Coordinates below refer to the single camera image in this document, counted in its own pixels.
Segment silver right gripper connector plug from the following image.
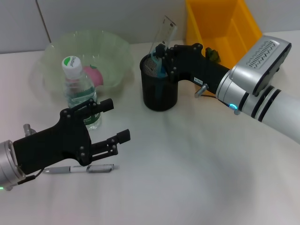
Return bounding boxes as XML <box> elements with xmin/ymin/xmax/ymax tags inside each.
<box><xmin>194</xmin><ymin>83</ymin><xmax>209</xmax><ymax>98</ymax></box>

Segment clear water bottle green label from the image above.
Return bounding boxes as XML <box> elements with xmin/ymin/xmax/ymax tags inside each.
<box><xmin>61</xmin><ymin>55</ymin><xmax>103</xmax><ymax>131</ymax></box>

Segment grey white pen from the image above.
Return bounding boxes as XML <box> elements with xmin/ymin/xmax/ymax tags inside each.
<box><xmin>43</xmin><ymin>164</ymin><xmax>120</xmax><ymax>175</ymax></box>

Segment pink peach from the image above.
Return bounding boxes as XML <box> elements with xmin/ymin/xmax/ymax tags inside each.
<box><xmin>82</xmin><ymin>65</ymin><xmax>104</xmax><ymax>88</ymax></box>

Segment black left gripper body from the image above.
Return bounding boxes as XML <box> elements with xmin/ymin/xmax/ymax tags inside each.
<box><xmin>13</xmin><ymin>109</ymin><xmax>92</xmax><ymax>175</ymax></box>

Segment translucent green fruit bowl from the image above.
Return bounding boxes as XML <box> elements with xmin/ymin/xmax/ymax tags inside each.
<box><xmin>38</xmin><ymin>30</ymin><xmax>135</xmax><ymax>94</ymax></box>

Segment blue handled scissors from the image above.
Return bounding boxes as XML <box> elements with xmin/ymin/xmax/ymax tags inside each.
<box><xmin>149</xmin><ymin>50</ymin><xmax>169</xmax><ymax>100</ymax></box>

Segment yellow plastic bin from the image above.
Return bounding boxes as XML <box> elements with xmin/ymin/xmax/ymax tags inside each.
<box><xmin>184</xmin><ymin>0</ymin><xmax>263</xmax><ymax>92</ymax></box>

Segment clear plastic ruler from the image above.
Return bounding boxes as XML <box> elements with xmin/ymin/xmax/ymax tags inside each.
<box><xmin>149</xmin><ymin>15</ymin><xmax>178</xmax><ymax>56</ymax></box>

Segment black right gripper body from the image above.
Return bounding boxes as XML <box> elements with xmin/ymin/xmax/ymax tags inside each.
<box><xmin>172</xmin><ymin>43</ymin><xmax>232</xmax><ymax>95</ymax></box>

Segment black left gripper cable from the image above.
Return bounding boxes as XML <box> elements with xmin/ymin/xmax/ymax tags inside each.
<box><xmin>17</xmin><ymin>168</ymin><xmax>45</xmax><ymax>186</ymax></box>

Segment black mesh pen cup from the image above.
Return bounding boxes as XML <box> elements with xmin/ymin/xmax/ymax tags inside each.
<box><xmin>139</xmin><ymin>52</ymin><xmax>180</xmax><ymax>112</ymax></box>

